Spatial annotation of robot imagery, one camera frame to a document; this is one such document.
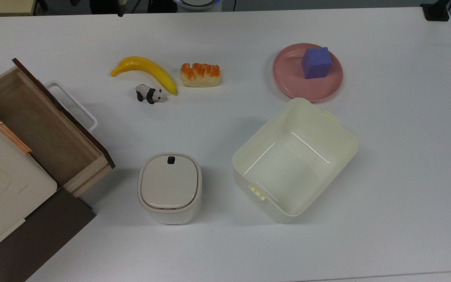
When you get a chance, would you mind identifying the black and white panda toy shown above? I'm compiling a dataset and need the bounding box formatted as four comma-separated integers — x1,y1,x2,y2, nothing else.
135,84,168,105

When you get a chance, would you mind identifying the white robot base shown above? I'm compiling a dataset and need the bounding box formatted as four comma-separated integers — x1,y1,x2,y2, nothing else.
173,0,223,9

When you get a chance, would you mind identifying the yellow toy banana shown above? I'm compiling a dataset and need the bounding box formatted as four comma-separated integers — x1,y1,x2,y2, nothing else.
110,56,178,96

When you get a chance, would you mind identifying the toy bread with orange glaze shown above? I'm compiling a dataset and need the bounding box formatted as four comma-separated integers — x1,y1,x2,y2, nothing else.
180,63,221,88

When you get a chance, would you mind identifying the wooden drawer with brown front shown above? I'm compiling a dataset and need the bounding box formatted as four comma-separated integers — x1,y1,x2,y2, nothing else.
0,58,115,198

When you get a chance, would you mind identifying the beige desk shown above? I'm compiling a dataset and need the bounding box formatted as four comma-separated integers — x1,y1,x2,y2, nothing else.
0,0,38,17

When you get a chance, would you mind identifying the pink plate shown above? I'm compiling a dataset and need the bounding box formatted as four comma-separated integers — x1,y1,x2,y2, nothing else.
272,43,344,103

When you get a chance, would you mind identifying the cream trash can with lid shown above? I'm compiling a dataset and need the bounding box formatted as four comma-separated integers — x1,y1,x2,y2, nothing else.
137,152,203,225

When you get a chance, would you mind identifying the purple foam cube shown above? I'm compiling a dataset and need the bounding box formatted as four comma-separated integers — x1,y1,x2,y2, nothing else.
301,47,332,80

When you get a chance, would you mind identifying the cream plastic storage box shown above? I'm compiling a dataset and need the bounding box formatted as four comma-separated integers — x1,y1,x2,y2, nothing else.
232,98,359,224

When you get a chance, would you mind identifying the dark brown cabinet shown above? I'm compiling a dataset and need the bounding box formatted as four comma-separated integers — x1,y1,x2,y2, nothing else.
0,188,97,282

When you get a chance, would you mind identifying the black table clamp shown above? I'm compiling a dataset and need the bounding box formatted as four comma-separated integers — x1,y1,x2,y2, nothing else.
420,0,451,22

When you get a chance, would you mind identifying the white drawer handle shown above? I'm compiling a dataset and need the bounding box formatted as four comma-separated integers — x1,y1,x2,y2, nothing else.
45,81,99,132

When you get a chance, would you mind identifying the copper handle bar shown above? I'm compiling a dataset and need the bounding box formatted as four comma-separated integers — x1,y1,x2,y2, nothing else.
0,119,32,154

